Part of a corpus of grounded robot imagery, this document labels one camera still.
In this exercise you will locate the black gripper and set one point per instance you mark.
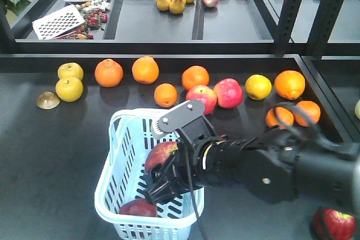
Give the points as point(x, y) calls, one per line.
point(212, 160)

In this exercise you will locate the dark red apple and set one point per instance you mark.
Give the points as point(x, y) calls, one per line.
point(139, 207)
point(159, 154)
point(332, 224)

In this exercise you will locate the dark red apple front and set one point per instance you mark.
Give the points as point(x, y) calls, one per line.
point(332, 224)

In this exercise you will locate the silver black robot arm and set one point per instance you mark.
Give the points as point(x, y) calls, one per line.
point(277, 166)

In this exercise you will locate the small orange centre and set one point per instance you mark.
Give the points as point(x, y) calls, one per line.
point(165, 95)

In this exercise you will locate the small orange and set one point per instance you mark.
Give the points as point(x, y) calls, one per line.
point(311, 109)
point(282, 113)
point(165, 95)

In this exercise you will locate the pink red apple left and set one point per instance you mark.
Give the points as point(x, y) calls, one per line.
point(204, 94)

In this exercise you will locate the pink red apple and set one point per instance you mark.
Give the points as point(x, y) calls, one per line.
point(229, 93)
point(204, 94)

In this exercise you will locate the large orange back left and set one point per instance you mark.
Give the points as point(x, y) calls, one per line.
point(193, 76)

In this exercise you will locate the pink red apple right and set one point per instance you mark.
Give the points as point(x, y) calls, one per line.
point(229, 93)

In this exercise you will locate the orange far left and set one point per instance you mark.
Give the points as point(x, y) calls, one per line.
point(108, 73)

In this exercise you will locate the yellow pear apple front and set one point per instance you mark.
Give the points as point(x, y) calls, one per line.
point(69, 89)

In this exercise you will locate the yellow pear apple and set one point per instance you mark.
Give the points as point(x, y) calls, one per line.
point(69, 89)
point(70, 69)

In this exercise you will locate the yellow orange citrus fruit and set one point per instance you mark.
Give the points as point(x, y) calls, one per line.
point(258, 87)

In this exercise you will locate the brown half shell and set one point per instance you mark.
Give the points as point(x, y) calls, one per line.
point(48, 100)

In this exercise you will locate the yellow pear apple rear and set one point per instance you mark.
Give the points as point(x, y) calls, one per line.
point(70, 69)

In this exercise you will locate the small orange front left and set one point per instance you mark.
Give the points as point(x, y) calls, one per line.
point(282, 113)

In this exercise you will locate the large orange near divider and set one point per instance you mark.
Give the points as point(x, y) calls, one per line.
point(289, 84)

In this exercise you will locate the black wooden produce stand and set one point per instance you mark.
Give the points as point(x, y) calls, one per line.
point(51, 160)

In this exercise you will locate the small orange front right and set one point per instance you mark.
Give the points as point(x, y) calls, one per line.
point(311, 109)

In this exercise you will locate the red strawberries pile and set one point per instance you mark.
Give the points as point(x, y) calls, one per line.
point(94, 20)

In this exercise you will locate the white perforated grater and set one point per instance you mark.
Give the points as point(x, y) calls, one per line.
point(57, 23)

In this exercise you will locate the black metal upright post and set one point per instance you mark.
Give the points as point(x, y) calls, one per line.
point(317, 27)

